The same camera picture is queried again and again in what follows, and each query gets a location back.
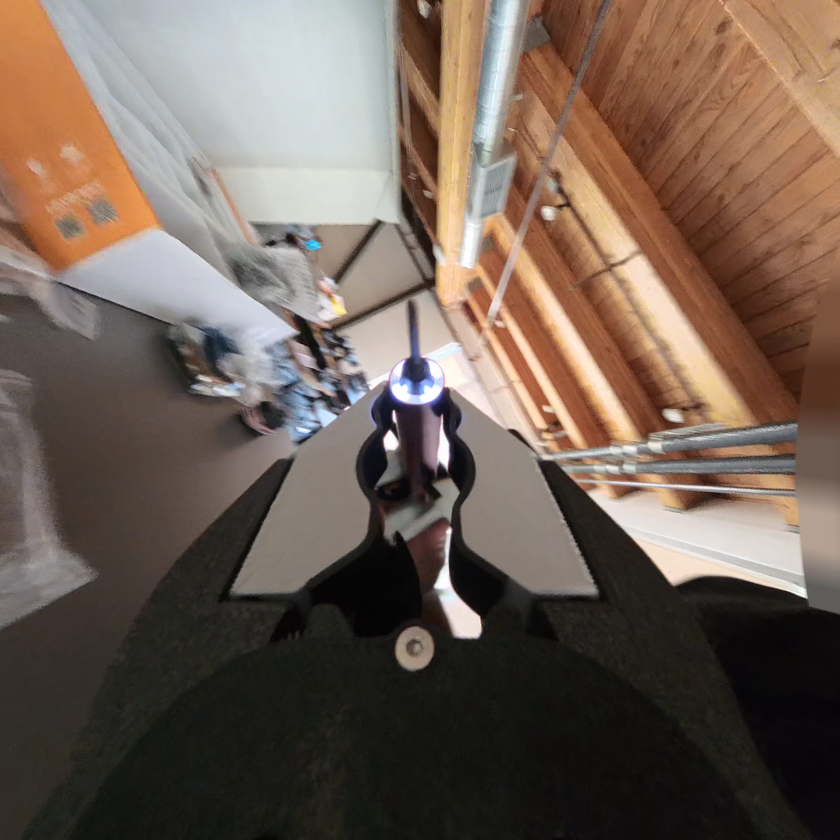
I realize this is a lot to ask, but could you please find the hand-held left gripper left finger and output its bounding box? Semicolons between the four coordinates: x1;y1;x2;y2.
228;387;403;601

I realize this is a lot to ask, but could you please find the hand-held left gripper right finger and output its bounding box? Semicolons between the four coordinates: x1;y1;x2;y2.
445;387;600;599

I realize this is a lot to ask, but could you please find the red handled screwdriver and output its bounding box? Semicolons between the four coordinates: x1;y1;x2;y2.
387;301;448;506

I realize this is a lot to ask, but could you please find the steel tension rod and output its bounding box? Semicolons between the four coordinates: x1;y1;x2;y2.
539;422;799;462
563;455;799;478
484;0;613;343

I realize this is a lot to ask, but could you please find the clear plastic bag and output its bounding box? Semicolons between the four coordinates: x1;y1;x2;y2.
0;369;101;632

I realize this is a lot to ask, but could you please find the person's dark clothing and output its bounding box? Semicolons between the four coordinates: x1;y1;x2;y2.
676;576;840;840

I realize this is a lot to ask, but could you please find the orange printed panel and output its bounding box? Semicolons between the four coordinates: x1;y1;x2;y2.
0;0;162;274

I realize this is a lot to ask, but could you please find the silver ventilation duct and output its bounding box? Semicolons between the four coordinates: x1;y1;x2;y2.
457;0;534;270

